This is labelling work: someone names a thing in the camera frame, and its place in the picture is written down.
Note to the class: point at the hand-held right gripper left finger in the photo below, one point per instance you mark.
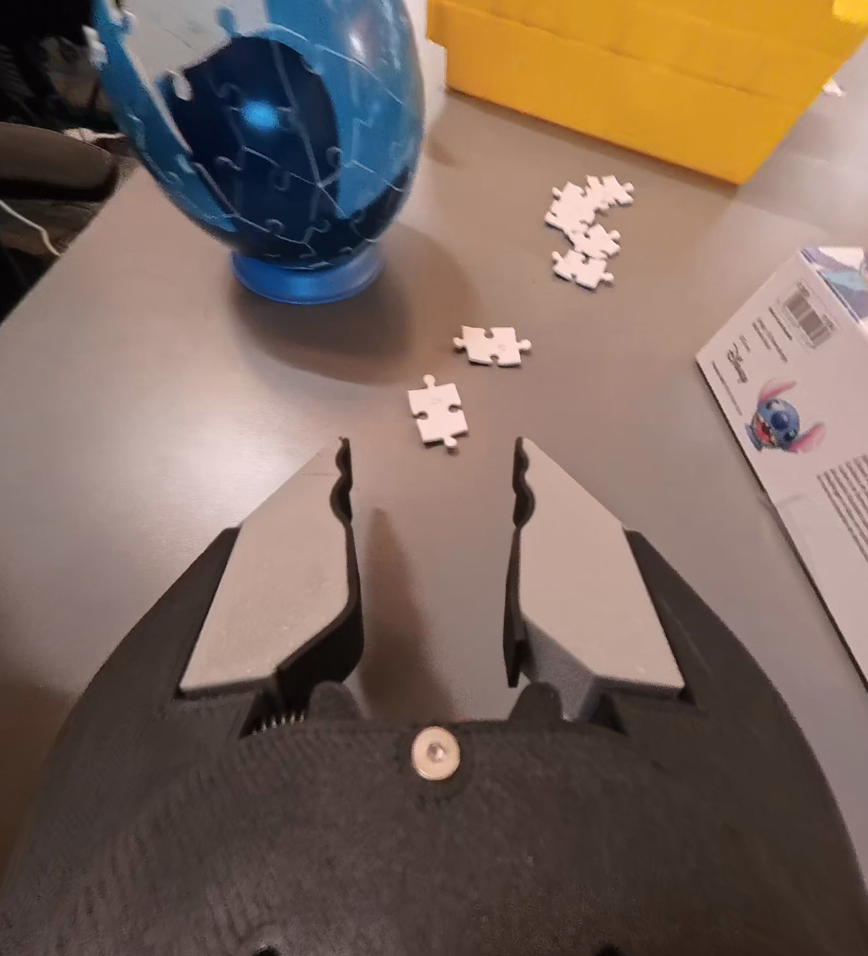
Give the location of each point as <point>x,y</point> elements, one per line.
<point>277,590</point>

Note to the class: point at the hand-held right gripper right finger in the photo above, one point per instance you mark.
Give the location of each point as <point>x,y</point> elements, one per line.
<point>591,597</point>

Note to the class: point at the white puzzle piece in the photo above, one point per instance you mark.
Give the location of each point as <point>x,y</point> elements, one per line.
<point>585,270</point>
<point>571,207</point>
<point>613,190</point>
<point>438,413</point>
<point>596,240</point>
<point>495,346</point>

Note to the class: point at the blue puzzle ball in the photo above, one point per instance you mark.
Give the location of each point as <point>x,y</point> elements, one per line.
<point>277,149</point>

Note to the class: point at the white puzzle box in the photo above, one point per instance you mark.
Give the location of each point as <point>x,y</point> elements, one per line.
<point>815,463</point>

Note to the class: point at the grey office chair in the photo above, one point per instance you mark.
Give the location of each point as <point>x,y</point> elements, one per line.
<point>23,160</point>

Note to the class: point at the yellow plastic bin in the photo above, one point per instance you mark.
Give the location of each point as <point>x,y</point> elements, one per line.
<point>628,82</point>

